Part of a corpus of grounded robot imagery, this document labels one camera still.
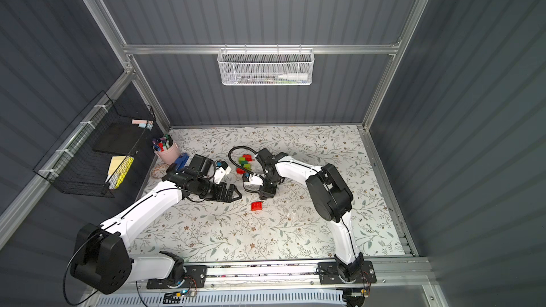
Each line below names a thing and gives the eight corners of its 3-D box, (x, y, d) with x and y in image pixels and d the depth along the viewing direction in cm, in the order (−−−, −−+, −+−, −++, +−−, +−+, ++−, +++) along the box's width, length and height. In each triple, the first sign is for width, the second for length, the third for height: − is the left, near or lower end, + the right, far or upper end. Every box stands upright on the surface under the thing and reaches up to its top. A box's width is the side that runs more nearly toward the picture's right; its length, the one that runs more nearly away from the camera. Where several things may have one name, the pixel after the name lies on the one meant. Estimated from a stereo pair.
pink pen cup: (162, 165, 107) (149, 148, 96) (167, 152, 112) (156, 134, 101) (178, 165, 107) (167, 148, 96) (183, 152, 112) (173, 134, 101)
